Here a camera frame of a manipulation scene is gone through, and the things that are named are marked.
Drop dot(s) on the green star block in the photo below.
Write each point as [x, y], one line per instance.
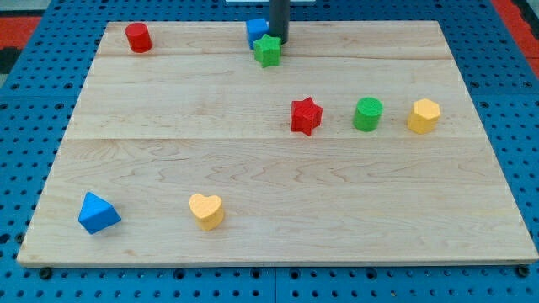
[267, 50]

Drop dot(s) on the red star block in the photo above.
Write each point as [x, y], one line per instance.
[305, 116]

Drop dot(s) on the blue cube block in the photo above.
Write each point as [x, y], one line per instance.
[255, 30]

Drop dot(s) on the wooden board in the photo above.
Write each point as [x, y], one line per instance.
[198, 115]

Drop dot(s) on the yellow heart block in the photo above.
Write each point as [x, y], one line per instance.
[207, 210]

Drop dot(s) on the green cylinder block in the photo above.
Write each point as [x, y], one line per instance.
[368, 112]

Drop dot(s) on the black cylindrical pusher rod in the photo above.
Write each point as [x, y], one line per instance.
[279, 18]

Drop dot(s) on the yellow hexagon block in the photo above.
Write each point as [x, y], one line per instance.
[424, 116]

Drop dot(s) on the red cylinder block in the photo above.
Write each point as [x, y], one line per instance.
[138, 37]

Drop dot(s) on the blue triangle block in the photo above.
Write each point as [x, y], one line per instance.
[97, 214]

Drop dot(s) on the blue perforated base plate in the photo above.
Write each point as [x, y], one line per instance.
[40, 92]

